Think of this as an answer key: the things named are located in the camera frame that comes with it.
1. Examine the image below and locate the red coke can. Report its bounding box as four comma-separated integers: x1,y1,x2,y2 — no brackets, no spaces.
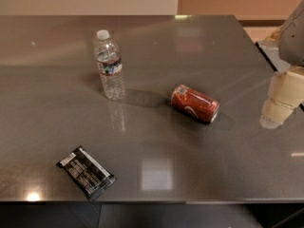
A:
170,85,219,124

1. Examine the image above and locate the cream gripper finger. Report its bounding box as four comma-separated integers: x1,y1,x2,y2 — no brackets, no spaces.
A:
259,66,304,129

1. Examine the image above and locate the clear plastic water bottle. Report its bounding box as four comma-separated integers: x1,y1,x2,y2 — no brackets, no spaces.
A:
94,29,125,101

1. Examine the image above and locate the black snack bar wrapper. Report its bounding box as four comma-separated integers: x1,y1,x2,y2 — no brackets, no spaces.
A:
57,146,117,202

